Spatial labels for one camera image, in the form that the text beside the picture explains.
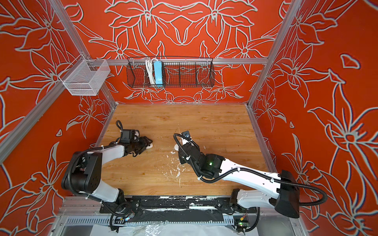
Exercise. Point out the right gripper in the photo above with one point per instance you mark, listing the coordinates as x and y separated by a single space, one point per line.
181 158

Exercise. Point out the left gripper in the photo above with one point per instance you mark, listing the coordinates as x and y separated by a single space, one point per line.
144 145

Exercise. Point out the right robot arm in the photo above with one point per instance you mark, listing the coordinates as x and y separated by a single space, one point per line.
279 191

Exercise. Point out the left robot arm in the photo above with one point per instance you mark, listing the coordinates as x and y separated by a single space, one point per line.
83 174

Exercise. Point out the blue white box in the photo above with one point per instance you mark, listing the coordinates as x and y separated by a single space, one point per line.
158 73

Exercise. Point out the clear plastic bin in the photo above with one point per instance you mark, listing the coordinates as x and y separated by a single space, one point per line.
86 77

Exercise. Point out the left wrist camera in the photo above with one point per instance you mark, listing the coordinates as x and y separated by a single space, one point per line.
129 136

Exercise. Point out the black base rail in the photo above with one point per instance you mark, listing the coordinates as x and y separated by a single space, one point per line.
181 209

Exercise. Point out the black wire basket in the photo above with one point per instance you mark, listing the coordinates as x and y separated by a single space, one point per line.
178 72

